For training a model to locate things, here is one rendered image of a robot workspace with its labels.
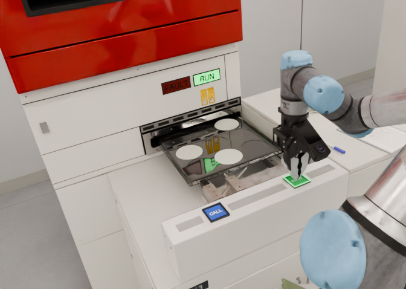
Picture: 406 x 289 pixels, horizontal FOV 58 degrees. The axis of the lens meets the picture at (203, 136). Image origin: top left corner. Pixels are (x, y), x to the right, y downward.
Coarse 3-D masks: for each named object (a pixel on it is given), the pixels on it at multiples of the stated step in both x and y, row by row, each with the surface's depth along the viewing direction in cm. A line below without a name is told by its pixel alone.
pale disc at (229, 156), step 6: (222, 150) 135; (228, 150) 134; (234, 150) 134; (216, 156) 132; (222, 156) 131; (228, 156) 131; (234, 156) 131; (240, 156) 130; (222, 162) 128; (228, 162) 128; (234, 162) 127
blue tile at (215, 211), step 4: (212, 208) 98; (216, 208) 98; (220, 208) 98; (208, 212) 97; (212, 212) 97; (216, 212) 97; (220, 212) 96; (224, 212) 96; (212, 216) 95; (216, 216) 95
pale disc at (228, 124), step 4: (220, 120) 155; (224, 120) 155; (228, 120) 154; (232, 120) 154; (236, 120) 154; (216, 124) 153; (220, 124) 152; (224, 124) 152; (228, 124) 152; (232, 124) 151; (236, 124) 151; (220, 128) 149; (224, 128) 149; (228, 128) 149; (232, 128) 148
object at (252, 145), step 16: (192, 128) 152; (208, 128) 150; (240, 128) 148; (176, 144) 142; (192, 144) 140; (208, 144) 139; (224, 144) 138; (240, 144) 137; (256, 144) 136; (272, 144) 134; (176, 160) 132; (192, 160) 131; (208, 160) 130; (240, 160) 128; (192, 176) 123
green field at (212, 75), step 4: (208, 72) 144; (212, 72) 145; (216, 72) 146; (196, 76) 143; (200, 76) 143; (204, 76) 144; (208, 76) 145; (212, 76) 146; (216, 76) 147; (196, 80) 144; (200, 80) 144; (204, 80) 145; (208, 80) 146; (212, 80) 147; (196, 84) 144
